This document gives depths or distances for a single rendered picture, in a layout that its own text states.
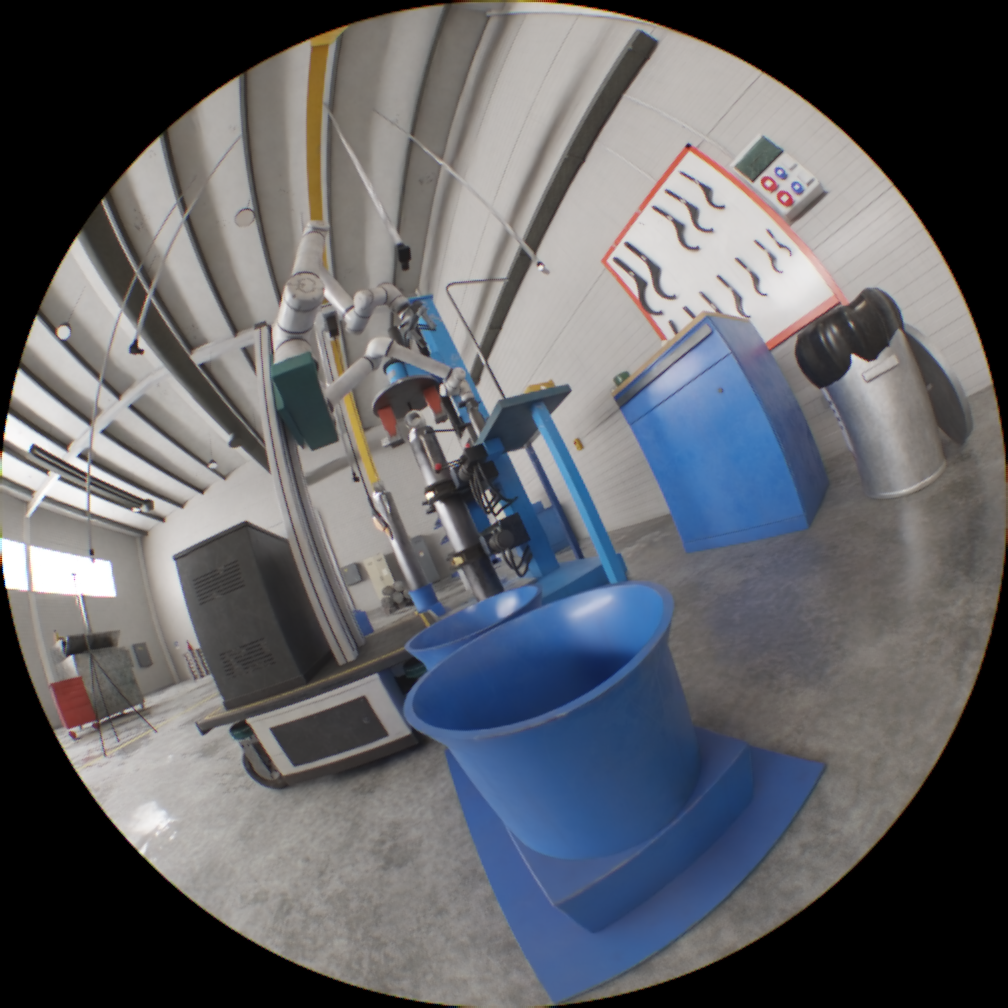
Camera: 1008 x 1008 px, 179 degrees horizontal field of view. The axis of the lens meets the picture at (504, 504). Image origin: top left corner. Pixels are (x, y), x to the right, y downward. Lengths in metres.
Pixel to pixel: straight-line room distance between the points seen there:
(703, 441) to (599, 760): 1.38
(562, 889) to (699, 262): 2.92
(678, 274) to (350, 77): 5.75
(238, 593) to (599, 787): 1.02
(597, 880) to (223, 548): 1.13
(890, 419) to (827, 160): 1.87
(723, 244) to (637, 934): 2.93
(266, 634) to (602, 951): 1.02
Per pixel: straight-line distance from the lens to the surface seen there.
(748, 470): 1.45
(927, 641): 0.76
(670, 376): 1.54
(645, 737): 0.29
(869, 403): 1.33
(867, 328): 1.30
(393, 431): 2.51
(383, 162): 7.04
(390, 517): 3.54
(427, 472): 2.31
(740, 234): 2.68
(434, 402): 2.54
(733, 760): 0.43
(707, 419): 1.48
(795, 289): 2.50
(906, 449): 1.37
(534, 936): 0.54
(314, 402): 1.39
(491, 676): 0.46
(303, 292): 1.25
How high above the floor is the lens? 0.49
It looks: 6 degrees up
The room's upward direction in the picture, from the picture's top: 25 degrees counter-clockwise
